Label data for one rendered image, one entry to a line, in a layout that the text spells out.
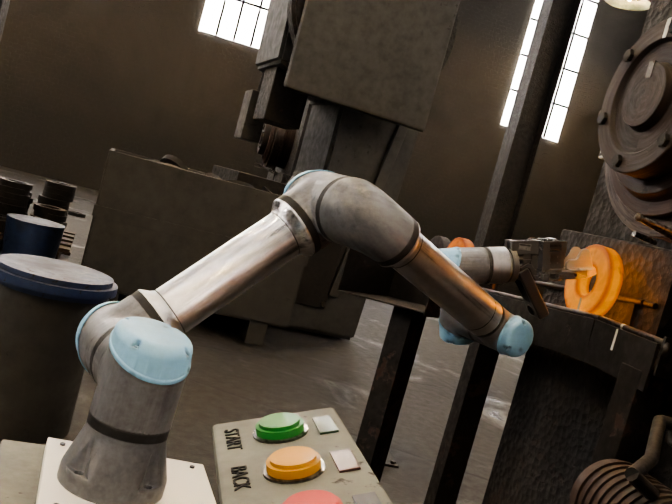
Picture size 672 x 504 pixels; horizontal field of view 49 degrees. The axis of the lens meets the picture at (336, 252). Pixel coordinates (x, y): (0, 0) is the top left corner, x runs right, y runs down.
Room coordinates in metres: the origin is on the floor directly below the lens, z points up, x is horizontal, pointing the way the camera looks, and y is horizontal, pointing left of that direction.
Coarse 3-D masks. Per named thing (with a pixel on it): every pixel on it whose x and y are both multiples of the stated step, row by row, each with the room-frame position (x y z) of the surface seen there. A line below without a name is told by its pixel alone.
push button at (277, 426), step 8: (272, 416) 0.61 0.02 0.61; (280, 416) 0.61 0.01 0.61; (288, 416) 0.61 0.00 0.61; (296, 416) 0.61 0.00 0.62; (256, 424) 0.60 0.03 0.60; (264, 424) 0.60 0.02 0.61; (272, 424) 0.59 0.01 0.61; (280, 424) 0.59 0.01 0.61; (288, 424) 0.59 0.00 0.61; (296, 424) 0.60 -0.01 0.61; (256, 432) 0.60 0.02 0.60; (264, 432) 0.59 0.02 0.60; (272, 432) 0.59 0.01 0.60; (280, 432) 0.58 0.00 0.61; (288, 432) 0.59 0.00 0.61; (296, 432) 0.59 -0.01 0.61
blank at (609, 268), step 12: (600, 252) 1.54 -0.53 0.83; (612, 252) 1.53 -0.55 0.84; (600, 264) 1.53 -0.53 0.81; (612, 264) 1.50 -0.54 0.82; (600, 276) 1.51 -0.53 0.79; (612, 276) 1.49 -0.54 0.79; (576, 288) 1.58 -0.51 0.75; (588, 288) 1.59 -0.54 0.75; (600, 288) 1.50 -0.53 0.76; (612, 288) 1.49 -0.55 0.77; (576, 300) 1.57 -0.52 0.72; (588, 300) 1.53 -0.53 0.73; (600, 300) 1.49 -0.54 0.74; (612, 300) 1.49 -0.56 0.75; (600, 312) 1.51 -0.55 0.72
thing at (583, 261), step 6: (582, 252) 1.53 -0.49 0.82; (588, 252) 1.54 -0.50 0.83; (576, 258) 1.53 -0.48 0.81; (582, 258) 1.53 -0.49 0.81; (588, 258) 1.54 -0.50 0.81; (570, 264) 1.52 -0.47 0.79; (576, 264) 1.53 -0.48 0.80; (582, 264) 1.53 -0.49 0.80; (588, 264) 1.54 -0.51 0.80; (570, 270) 1.52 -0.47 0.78; (576, 270) 1.52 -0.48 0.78; (588, 270) 1.53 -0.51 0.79; (594, 270) 1.54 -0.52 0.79; (588, 276) 1.53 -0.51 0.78
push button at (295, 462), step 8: (288, 448) 0.54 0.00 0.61; (296, 448) 0.54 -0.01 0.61; (304, 448) 0.54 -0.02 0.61; (272, 456) 0.53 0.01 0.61; (280, 456) 0.53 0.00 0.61; (288, 456) 0.53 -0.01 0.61; (296, 456) 0.53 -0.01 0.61; (304, 456) 0.53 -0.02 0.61; (312, 456) 0.53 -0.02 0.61; (272, 464) 0.52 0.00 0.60; (280, 464) 0.52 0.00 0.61; (288, 464) 0.52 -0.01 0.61; (296, 464) 0.51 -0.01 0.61; (304, 464) 0.52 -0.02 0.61; (312, 464) 0.52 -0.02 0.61; (320, 464) 0.53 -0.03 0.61; (272, 472) 0.52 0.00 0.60; (280, 472) 0.51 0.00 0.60; (288, 472) 0.51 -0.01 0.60; (296, 472) 0.51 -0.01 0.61; (304, 472) 0.51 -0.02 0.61; (312, 472) 0.52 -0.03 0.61
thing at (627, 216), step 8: (608, 168) 1.54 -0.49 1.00; (608, 176) 1.53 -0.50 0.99; (608, 184) 1.53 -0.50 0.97; (608, 192) 1.52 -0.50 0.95; (616, 200) 1.48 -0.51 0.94; (616, 208) 1.48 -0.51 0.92; (624, 208) 1.45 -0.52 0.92; (624, 216) 1.44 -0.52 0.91; (632, 216) 1.42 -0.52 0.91; (648, 216) 1.37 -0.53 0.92; (632, 224) 1.41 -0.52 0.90; (640, 224) 1.39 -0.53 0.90; (664, 224) 1.32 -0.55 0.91; (640, 232) 1.38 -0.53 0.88; (648, 232) 1.36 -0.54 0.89; (656, 232) 1.34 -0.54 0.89
